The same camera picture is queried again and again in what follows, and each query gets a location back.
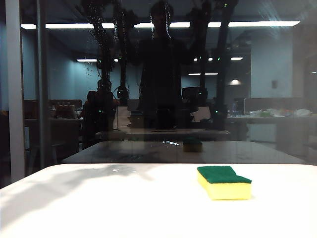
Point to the yellow sponge with green pad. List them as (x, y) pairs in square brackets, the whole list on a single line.
[(229, 191)]

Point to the large glass pane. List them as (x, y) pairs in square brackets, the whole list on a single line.
[(272, 74)]

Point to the grey frame post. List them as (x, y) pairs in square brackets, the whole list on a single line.
[(42, 99)]

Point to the white frame post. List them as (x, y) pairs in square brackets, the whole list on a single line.
[(15, 99)]

